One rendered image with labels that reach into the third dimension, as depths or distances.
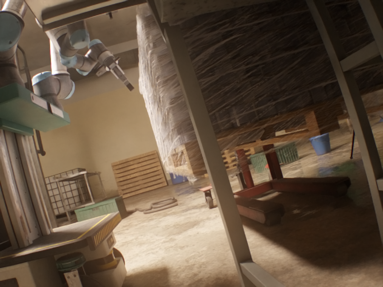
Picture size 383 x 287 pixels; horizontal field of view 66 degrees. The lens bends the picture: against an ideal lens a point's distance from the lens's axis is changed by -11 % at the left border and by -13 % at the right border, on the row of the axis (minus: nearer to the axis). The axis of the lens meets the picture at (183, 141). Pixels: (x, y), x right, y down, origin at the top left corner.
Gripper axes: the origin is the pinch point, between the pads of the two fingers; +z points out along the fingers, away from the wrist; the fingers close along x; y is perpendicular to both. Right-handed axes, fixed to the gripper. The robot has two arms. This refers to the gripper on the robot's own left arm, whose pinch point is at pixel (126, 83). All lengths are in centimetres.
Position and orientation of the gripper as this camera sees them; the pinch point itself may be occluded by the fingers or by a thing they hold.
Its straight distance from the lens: 163.1
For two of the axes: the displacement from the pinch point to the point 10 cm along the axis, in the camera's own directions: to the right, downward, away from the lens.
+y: 7.6, -6.5, 0.2
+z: 6.4, 7.4, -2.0
